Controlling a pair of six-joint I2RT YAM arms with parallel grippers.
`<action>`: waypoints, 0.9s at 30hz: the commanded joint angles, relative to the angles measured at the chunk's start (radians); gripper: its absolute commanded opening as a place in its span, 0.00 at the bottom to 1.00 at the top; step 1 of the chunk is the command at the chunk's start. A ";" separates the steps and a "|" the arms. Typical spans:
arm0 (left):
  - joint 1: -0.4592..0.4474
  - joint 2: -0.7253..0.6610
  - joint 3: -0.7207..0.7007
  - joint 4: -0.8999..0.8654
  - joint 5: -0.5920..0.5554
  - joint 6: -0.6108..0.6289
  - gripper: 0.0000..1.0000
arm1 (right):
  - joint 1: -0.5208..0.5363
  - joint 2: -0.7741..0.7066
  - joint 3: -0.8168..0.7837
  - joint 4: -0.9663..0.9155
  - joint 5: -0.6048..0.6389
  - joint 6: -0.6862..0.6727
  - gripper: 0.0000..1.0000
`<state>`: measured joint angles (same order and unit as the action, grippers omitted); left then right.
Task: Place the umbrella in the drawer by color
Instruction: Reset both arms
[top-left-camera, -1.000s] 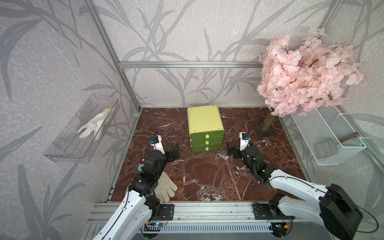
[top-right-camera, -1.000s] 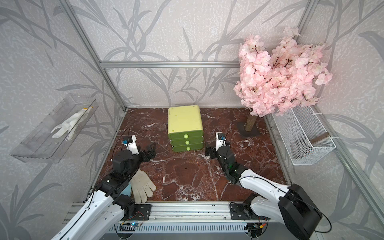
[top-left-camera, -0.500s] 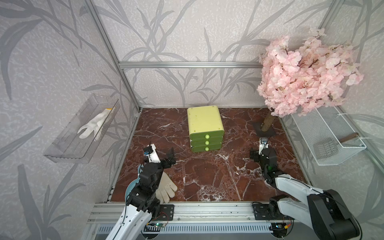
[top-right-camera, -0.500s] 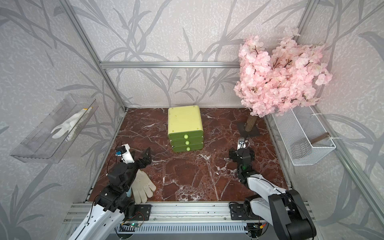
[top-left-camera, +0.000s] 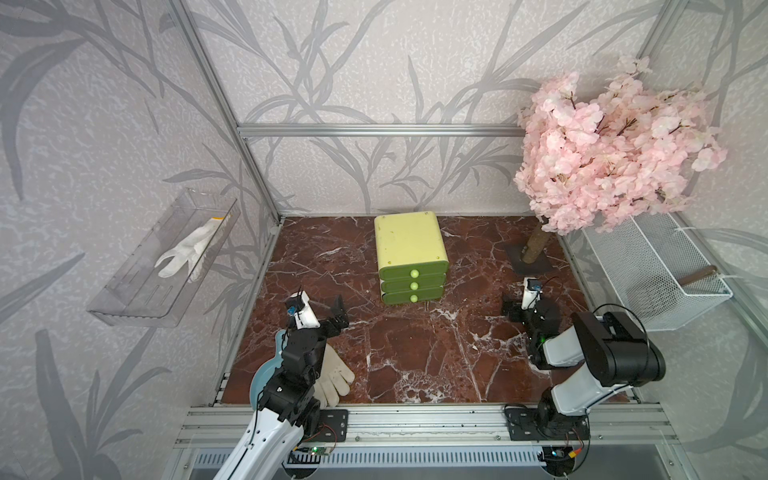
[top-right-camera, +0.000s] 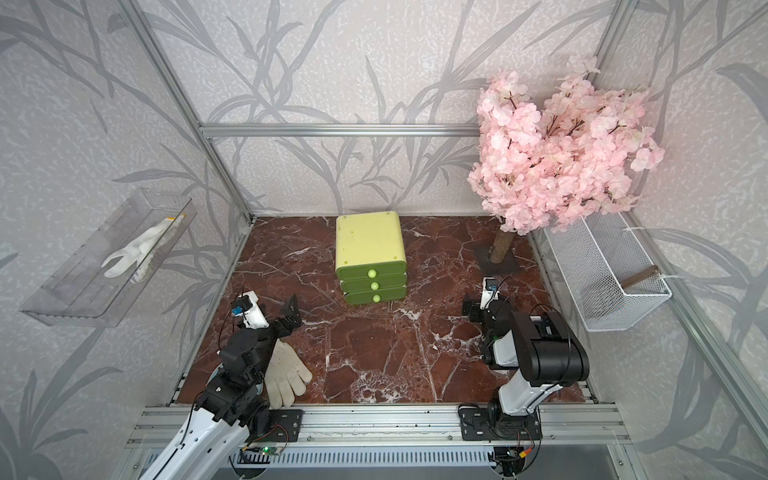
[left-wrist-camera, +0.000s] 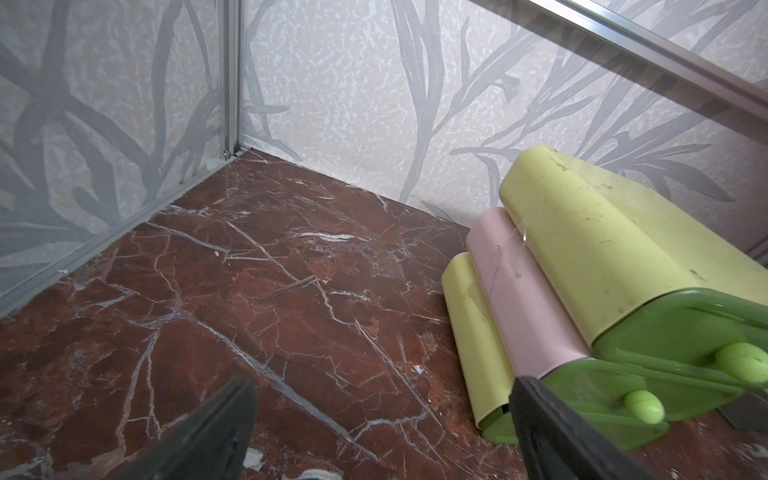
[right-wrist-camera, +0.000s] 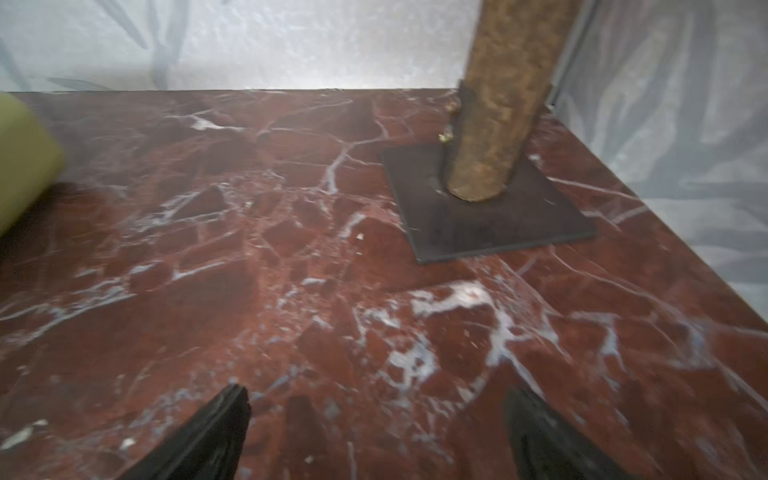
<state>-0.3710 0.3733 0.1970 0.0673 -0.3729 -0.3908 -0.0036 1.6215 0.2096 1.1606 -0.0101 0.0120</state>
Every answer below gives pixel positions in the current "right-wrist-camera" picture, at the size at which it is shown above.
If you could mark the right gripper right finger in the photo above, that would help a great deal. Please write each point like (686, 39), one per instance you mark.
(546, 446)

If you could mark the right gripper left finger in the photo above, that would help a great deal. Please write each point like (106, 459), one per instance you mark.
(207, 446)

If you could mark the green drawer cabinet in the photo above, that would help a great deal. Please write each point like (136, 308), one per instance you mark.
(31, 159)

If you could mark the pink cherry blossom tree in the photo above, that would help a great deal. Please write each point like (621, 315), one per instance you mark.
(472, 191)

